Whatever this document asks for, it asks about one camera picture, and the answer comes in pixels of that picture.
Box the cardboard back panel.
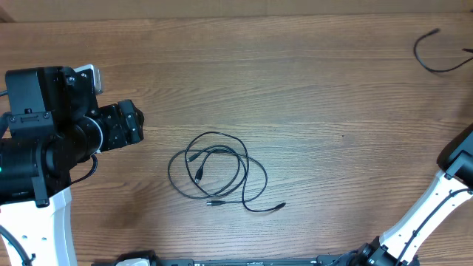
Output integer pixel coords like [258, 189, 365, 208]
[1, 0, 472, 22]

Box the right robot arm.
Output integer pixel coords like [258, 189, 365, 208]
[349, 126, 472, 266]

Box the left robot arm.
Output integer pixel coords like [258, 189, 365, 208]
[1, 65, 144, 265]

